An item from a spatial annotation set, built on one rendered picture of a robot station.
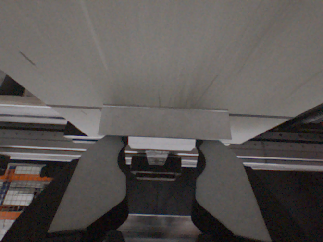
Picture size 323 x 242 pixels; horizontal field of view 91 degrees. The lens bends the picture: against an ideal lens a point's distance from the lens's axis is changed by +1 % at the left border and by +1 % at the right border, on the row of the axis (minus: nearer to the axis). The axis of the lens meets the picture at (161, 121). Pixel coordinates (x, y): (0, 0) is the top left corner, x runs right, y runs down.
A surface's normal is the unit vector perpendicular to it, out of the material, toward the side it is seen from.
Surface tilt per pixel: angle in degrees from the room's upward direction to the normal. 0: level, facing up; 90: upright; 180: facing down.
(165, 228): 90
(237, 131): 0
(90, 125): 0
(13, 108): 0
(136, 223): 90
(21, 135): 90
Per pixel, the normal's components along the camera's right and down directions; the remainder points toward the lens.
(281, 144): 0.04, -0.37
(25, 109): -0.04, 0.92
